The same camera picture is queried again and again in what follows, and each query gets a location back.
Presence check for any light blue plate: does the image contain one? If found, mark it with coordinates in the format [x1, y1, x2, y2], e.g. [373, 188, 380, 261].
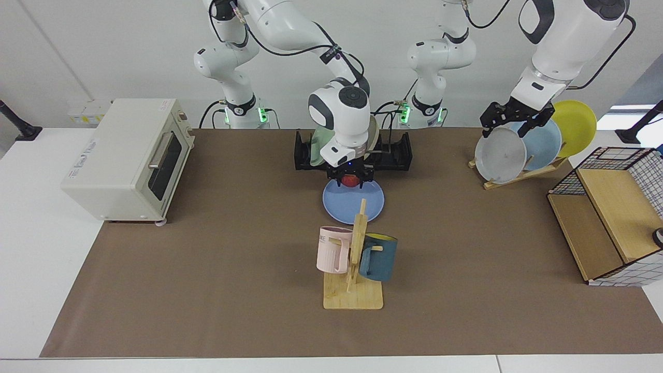
[510, 118, 563, 171]

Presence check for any white wall socket box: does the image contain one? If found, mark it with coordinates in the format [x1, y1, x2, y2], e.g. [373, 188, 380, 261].
[67, 100, 112, 125]

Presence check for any wooden cup stand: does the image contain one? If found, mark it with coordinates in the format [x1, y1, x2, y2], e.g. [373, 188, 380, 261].
[323, 198, 384, 310]

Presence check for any yellow plate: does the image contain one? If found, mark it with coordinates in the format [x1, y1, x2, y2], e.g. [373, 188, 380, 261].
[550, 100, 597, 159]

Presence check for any black dish rack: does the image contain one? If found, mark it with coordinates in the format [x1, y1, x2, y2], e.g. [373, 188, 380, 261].
[294, 130, 413, 171]

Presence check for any dark blue cup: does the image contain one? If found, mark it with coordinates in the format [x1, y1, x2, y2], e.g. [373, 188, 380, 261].
[358, 233, 398, 283]

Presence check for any pink cup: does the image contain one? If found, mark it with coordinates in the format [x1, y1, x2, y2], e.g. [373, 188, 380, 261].
[316, 226, 353, 274]

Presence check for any brown table cloth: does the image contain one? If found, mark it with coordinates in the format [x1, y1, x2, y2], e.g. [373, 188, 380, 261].
[39, 127, 663, 358]

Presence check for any beige plate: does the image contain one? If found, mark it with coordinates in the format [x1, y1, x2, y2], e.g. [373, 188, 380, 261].
[365, 116, 379, 157]

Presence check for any wooden plate rack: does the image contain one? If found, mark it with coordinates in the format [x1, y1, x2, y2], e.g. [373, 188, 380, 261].
[468, 155, 568, 191]

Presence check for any pale toaster oven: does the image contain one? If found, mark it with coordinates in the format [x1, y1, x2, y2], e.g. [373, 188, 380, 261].
[61, 98, 196, 226]

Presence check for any grey plate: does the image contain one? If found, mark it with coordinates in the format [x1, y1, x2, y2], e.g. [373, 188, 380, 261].
[474, 127, 527, 184]

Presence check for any wire basket with wooden floor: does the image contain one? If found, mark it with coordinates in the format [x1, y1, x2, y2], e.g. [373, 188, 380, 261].
[547, 147, 663, 287]

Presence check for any black stand post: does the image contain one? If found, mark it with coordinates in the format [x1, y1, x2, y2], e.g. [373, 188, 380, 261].
[615, 100, 663, 145]
[0, 100, 43, 141]

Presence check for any green plate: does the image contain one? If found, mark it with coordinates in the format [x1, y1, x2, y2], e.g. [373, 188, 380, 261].
[311, 127, 338, 167]

